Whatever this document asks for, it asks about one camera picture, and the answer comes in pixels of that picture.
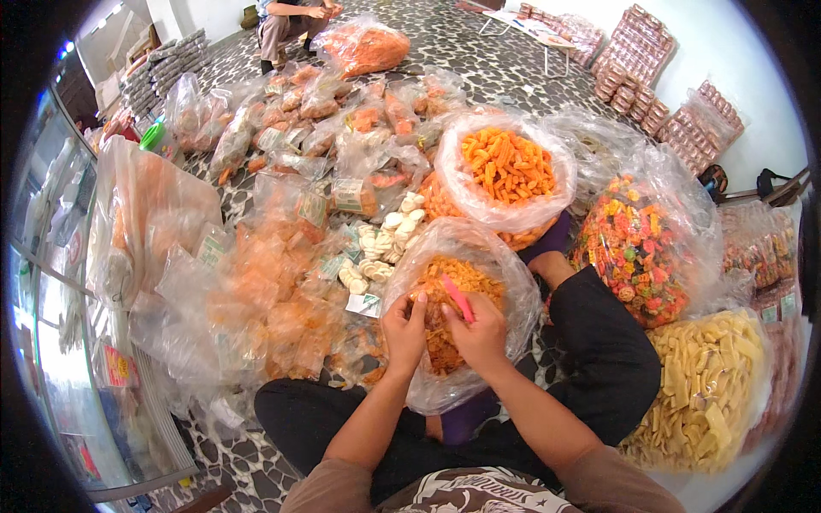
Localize person's left hand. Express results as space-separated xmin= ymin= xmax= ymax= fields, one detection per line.
xmin=381 ymin=292 xmax=428 ymax=380

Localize person's right hand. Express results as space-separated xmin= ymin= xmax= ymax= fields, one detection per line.
xmin=440 ymin=292 xmax=509 ymax=378

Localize pink plastic scoop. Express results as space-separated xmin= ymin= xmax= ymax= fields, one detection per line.
xmin=440 ymin=274 xmax=476 ymax=324

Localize clear bag of orange chips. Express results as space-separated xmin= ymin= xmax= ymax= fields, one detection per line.
xmin=381 ymin=217 xmax=543 ymax=416

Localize packets of white round crackers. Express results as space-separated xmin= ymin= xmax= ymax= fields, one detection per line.
xmin=336 ymin=191 xmax=427 ymax=297

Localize person's legs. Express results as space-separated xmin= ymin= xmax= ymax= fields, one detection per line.
xmin=254 ymin=212 xmax=662 ymax=507

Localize heap of small orange snack packets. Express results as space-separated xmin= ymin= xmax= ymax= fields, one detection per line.
xmin=128 ymin=64 xmax=469 ymax=398

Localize person's body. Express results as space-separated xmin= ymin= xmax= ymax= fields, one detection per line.
xmin=280 ymin=445 xmax=687 ymax=513

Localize clear bag of colourful rings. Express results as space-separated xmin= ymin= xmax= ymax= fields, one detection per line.
xmin=570 ymin=146 xmax=724 ymax=329

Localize clear bag of orange sticks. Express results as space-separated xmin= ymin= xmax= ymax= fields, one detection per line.
xmin=418 ymin=110 xmax=578 ymax=252

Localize empty clear plastic bag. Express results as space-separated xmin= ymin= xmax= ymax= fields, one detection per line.
xmin=542 ymin=106 xmax=649 ymax=200

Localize clear bag of yellow chips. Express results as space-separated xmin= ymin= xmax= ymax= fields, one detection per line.
xmin=619 ymin=308 xmax=772 ymax=477

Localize black bag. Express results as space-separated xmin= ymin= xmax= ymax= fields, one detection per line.
xmin=698 ymin=163 xmax=729 ymax=201

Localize large clear bag of pale crackers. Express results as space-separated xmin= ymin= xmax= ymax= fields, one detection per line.
xmin=86 ymin=136 xmax=224 ymax=313

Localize bags of mixed colourful snacks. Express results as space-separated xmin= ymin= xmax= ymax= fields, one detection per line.
xmin=720 ymin=201 xmax=800 ymax=291

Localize big bag of orange snacks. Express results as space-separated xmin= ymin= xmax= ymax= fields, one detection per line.
xmin=313 ymin=14 xmax=411 ymax=79

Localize stacks of brown snack packs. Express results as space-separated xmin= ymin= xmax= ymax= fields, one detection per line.
xmin=517 ymin=3 xmax=746 ymax=178

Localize white folding table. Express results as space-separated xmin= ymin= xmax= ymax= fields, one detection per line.
xmin=478 ymin=9 xmax=577 ymax=79

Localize green lid container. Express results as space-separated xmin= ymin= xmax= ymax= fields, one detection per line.
xmin=139 ymin=122 xmax=178 ymax=161

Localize glass display cabinet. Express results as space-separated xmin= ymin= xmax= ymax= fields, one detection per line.
xmin=6 ymin=83 xmax=200 ymax=501

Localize stack of grey packets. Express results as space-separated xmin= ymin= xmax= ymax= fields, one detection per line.
xmin=119 ymin=28 xmax=211 ymax=120

